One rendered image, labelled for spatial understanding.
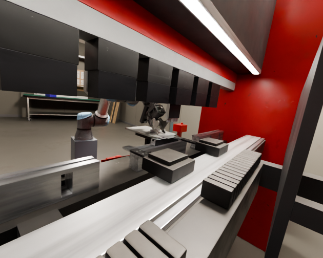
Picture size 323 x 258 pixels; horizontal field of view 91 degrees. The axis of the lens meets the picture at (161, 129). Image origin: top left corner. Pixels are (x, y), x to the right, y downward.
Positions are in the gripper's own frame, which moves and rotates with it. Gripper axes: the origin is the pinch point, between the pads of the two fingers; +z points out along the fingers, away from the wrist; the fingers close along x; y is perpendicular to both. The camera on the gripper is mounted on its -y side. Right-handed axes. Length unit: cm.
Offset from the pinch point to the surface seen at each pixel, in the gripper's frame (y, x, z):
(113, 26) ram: 32, -39, -22
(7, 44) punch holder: 24, -62, -13
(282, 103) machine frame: 52, 86, 11
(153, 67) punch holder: 27.3, -21.1, -16.3
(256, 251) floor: -24, 82, 112
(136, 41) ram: 31.4, -30.6, -21.1
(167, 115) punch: 12.2, -3.7, -3.8
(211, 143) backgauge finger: 25.1, -2.6, 18.3
